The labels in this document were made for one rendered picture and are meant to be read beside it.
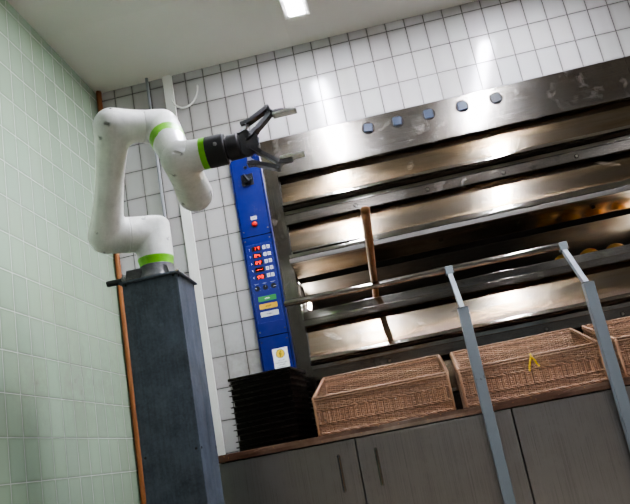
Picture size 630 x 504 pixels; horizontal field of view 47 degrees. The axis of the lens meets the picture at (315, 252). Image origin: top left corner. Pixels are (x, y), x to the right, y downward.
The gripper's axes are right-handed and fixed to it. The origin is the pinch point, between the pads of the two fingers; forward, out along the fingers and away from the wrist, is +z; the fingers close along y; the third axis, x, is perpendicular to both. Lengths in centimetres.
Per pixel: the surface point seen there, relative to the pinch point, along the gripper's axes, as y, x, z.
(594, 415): 92, -99, 80
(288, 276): 1, -154, -30
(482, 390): 75, -94, 42
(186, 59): -122, -143, -62
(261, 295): 9, -151, -44
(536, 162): -28, -153, 98
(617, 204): 1, -150, 128
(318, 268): 1, -151, -15
